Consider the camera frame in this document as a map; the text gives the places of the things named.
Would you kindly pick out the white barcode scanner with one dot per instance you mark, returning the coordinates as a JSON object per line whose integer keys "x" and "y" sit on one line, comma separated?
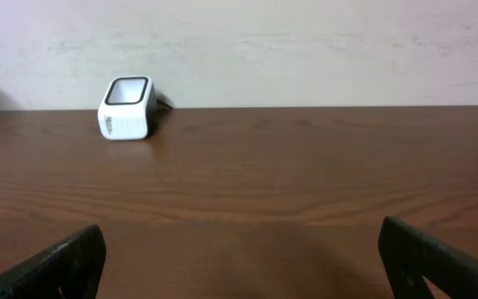
{"x": 127, "y": 108}

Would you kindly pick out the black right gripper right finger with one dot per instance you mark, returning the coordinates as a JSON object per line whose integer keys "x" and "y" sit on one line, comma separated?
{"x": 411, "y": 258}

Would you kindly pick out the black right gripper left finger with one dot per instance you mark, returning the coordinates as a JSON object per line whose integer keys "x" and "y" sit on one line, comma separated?
{"x": 71, "y": 268}

